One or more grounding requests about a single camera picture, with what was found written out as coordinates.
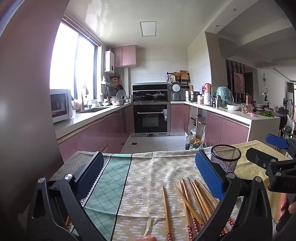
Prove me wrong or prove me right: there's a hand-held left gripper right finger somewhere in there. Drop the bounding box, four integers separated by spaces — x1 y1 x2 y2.
195 149 273 241

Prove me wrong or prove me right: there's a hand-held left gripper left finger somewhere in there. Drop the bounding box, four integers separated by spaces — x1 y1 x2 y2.
26 152 109 241

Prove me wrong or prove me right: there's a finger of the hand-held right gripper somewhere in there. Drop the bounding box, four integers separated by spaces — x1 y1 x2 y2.
265 134 296 154
245 148 281 173

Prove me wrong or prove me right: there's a black mesh utensil holder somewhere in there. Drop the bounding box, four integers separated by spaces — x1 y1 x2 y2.
211 145 242 174

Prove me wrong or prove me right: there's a bundle of wooden chopsticks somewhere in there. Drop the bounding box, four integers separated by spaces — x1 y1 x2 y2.
173 176 233 237

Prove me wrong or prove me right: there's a person's right hand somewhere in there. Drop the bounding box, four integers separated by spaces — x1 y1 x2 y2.
276 193 296 221

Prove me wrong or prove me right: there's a yellow tablecloth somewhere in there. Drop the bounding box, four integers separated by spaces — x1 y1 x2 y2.
231 140 293 230

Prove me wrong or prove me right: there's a plastic bag of greens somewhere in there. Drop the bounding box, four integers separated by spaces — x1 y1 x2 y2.
190 141 207 150

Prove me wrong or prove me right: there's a dark dining chair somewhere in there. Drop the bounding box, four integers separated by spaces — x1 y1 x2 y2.
277 108 289 137

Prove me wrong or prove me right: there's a cooking oil bottle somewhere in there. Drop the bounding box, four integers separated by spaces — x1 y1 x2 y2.
185 132 195 150

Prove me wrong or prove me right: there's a pink base cabinet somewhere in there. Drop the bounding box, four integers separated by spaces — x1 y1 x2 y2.
205 111 250 147
171 104 185 136
58 103 133 160

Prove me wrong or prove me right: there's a patterned beige green tablecloth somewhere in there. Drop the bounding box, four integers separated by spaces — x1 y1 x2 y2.
47 148 245 241

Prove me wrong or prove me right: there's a green appliance under plastic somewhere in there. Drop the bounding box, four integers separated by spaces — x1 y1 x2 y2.
216 86 234 106

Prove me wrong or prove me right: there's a white countertop oven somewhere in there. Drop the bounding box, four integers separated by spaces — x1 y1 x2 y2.
50 89 73 123

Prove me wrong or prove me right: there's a black integrated stove oven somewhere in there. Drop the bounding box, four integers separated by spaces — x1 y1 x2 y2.
132 83 171 137

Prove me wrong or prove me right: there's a white rice cooker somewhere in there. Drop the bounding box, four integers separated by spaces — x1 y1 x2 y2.
171 82 184 102

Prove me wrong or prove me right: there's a wok with glass lid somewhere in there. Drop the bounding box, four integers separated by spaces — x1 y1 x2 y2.
146 91 167 100

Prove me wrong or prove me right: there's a white water heater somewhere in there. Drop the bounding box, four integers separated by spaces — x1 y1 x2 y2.
105 50 115 74

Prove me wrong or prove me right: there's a kitchen window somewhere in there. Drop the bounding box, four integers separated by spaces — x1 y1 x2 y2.
50 20 102 102

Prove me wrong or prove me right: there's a ceiling light panel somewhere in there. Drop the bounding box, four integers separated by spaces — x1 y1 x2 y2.
140 21 158 37

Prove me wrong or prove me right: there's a wall painting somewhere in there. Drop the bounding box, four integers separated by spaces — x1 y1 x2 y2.
233 72 245 94

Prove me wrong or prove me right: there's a pink wall cabinet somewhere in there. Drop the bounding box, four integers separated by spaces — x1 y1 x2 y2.
111 45 137 68

